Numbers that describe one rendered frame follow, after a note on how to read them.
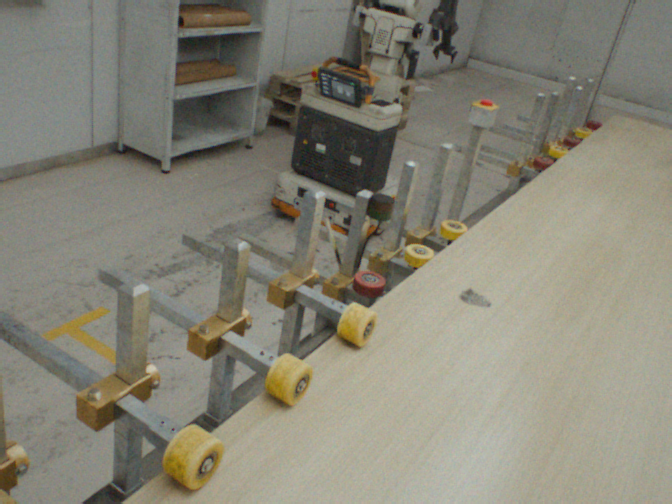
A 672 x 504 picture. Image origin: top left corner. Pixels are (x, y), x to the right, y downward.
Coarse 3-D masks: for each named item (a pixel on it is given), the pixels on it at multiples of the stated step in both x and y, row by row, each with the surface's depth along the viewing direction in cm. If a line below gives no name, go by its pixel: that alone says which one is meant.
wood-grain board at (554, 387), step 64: (640, 128) 369; (576, 192) 253; (640, 192) 266; (448, 256) 185; (512, 256) 192; (576, 256) 200; (640, 256) 208; (384, 320) 150; (448, 320) 155; (512, 320) 160; (576, 320) 165; (640, 320) 171; (320, 384) 126; (384, 384) 130; (448, 384) 133; (512, 384) 137; (576, 384) 141; (640, 384) 145; (256, 448) 109; (320, 448) 111; (384, 448) 114; (448, 448) 117; (512, 448) 120; (576, 448) 123; (640, 448) 126
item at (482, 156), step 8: (456, 144) 301; (464, 152) 299; (480, 152) 296; (480, 160) 296; (488, 160) 294; (496, 160) 292; (504, 160) 291; (528, 168) 287; (528, 176) 286; (536, 176) 284
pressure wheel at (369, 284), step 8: (360, 272) 167; (368, 272) 167; (360, 280) 163; (368, 280) 164; (376, 280) 165; (384, 280) 165; (360, 288) 163; (368, 288) 162; (376, 288) 162; (368, 296) 163; (376, 296) 163
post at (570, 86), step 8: (568, 80) 316; (576, 80) 316; (568, 88) 317; (568, 96) 318; (560, 104) 321; (568, 104) 323; (560, 112) 323; (560, 120) 324; (552, 128) 327; (552, 136) 328
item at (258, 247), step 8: (248, 240) 182; (256, 240) 182; (256, 248) 181; (264, 248) 179; (272, 248) 180; (264, 256) 180; (272, 256) 178; (280, 256) 177; (288, 256) 177; (280, 264) 178; (288, 264) 176; (320, 272) 173; (328, 272) 173; (320, 280) 172; (352, 288) 168; (344, 296) 169; (352, 296) 168; (360, 296) 166; (360, 304) 167; (368, 304) 166
